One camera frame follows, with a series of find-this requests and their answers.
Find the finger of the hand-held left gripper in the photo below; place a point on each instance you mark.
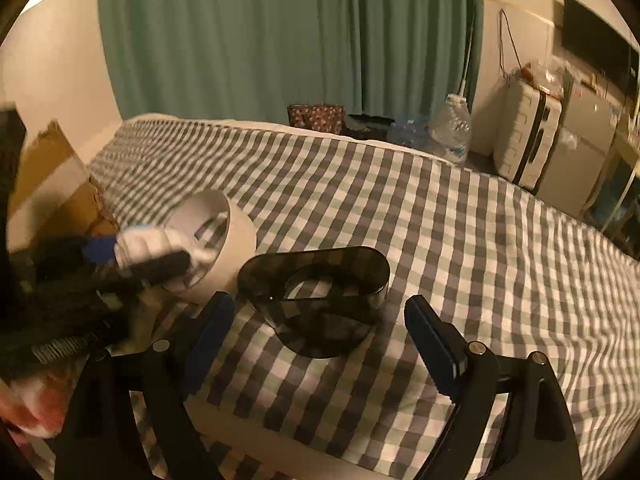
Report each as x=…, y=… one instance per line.
x=160, y=266
x=102, y=251

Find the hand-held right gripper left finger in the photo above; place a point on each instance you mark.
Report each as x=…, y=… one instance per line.
x=212, y=330

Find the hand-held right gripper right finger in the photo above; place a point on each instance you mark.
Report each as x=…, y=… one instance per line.
x=435, y=345

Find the white tissue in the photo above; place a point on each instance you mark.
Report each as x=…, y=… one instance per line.
x=150, y=245

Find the white round desk organizer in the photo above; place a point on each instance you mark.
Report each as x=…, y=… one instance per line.
x=225, y=240

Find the dark translucent desk organizer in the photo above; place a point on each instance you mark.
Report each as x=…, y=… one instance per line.
x=315, y=300

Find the person's left forearm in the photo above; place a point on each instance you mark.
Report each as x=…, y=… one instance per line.
x=37, y=405

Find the grey white checkered blanket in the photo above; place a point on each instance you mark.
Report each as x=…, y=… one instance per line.
x=425, y=260

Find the brown cardboard box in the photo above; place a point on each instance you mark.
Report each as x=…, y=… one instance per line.
x=45, y=180

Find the pack of water bottles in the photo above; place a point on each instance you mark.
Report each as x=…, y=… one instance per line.
x=409, y=132

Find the patterned bag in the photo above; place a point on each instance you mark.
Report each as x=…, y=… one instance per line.
x=316, y=119

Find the clear water bottle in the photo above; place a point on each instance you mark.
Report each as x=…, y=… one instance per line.
x=452, y=127

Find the black bag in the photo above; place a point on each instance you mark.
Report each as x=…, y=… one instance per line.
x=369, y=127

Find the white suitcase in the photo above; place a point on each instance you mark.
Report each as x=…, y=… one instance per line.
x=527, y=135

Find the silver mini fridge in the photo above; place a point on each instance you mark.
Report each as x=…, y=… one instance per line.
x=582, y=145

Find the green curtain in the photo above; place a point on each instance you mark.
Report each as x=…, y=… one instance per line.
x=280, y=35

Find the white curtain wand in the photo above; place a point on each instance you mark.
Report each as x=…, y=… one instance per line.
x=467, y=55

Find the black wall television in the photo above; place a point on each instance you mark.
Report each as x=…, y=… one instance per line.
x=595, y=40

